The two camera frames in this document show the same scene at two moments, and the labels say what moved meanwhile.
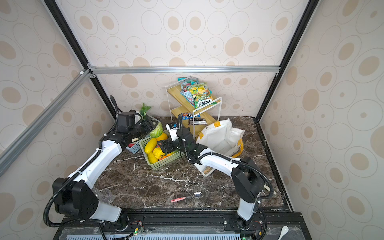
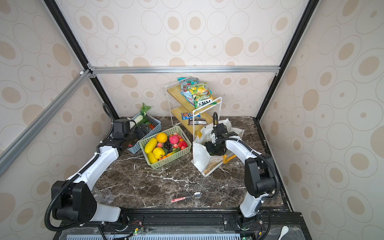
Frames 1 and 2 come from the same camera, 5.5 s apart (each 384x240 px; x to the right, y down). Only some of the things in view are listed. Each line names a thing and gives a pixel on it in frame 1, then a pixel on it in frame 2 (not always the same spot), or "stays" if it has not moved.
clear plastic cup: x=104 y=195 stays
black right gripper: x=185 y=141 to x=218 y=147
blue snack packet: x=188 y=115 stays
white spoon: x=284 y=230 stays
